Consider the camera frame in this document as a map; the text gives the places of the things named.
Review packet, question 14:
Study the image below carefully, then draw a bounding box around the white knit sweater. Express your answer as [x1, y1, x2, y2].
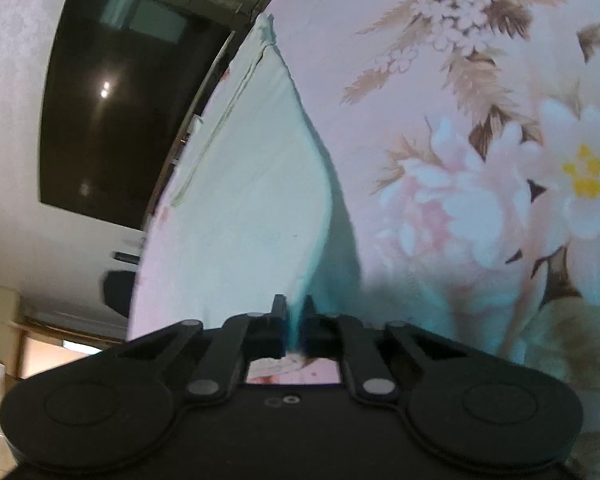
[169, 12, 364, 353]

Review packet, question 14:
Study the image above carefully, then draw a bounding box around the pink floral bedsheet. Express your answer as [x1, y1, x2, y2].
[127, 0, 600, 480]

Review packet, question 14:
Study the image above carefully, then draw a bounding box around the black curved television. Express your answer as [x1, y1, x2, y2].
[39, 0, 233, 231]

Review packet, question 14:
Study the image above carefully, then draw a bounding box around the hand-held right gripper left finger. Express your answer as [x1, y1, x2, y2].
[115, 294, 289, 405]

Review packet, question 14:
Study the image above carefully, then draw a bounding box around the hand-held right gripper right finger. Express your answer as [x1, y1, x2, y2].
[300, 295, 474, 407]

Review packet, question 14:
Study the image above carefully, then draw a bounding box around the wooden television stand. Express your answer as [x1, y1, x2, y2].
[142, 0, 301, 233]

